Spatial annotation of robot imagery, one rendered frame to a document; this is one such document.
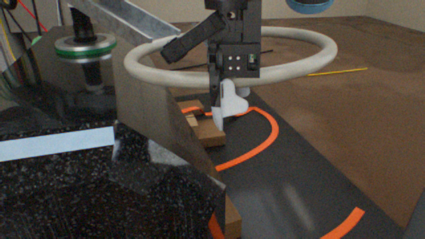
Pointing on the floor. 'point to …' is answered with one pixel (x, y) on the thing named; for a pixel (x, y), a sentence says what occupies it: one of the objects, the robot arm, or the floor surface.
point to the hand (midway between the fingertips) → (218, 116)
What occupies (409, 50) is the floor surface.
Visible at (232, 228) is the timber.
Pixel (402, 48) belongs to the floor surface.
